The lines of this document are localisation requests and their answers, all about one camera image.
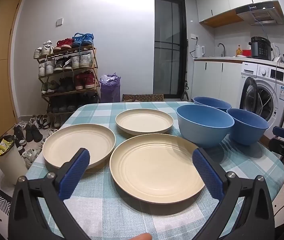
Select small blue bowl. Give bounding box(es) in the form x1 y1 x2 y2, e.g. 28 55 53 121
193 96 232 113
226 108 270 146

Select grey floor mop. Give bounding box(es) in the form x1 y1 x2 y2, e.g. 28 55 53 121
182 39 190 101

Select person's left hand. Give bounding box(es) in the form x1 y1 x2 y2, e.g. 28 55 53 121
129 233 153 240

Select white washing machine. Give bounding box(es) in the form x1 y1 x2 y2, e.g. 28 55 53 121
239 62 284 135

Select steel range hood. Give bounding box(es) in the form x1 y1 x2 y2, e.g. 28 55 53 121
236 1 284 26

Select wooden shoe rack with shoes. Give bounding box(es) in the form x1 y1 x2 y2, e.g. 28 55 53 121
33 32 100 114

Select black-framed glass door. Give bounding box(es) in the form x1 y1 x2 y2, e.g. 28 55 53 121
154 0 188 99

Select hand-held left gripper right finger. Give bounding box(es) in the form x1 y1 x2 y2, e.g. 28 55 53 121
192 148 275 240

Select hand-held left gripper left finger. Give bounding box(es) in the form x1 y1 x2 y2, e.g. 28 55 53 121
8 148 90 240

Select white electric kettle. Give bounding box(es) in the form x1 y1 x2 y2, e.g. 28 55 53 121
194 45 206 58

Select white kitchen countertop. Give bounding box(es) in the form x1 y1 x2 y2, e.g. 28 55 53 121
194 56 284 67

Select ring-patterned cardboard box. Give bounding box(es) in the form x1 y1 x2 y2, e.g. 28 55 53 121
122 94 164 102

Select white wall cabinets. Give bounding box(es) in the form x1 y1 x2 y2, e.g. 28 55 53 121
196 0 275 28

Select white trash bin black bag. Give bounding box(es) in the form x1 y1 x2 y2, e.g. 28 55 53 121
0 135 29 186

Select purple plastic bag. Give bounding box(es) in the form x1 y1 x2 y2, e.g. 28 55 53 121
100 74 121 103

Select scattered pile of shoes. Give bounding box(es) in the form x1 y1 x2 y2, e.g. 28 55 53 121
13 114 62 168

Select large blue bowl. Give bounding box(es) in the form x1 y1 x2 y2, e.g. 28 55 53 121
176 104 235 148

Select cream round plate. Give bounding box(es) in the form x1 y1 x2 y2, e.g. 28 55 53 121
109 134 206 202
42 124 116 170
115 108 174 135

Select black pressure cooker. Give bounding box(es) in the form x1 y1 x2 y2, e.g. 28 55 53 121
249 37 272 61

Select teal checked tablecloth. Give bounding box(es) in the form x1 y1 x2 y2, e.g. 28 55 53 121
26 102 284 240

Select white base cabinets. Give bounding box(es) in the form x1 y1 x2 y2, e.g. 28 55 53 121
193 60 244 105

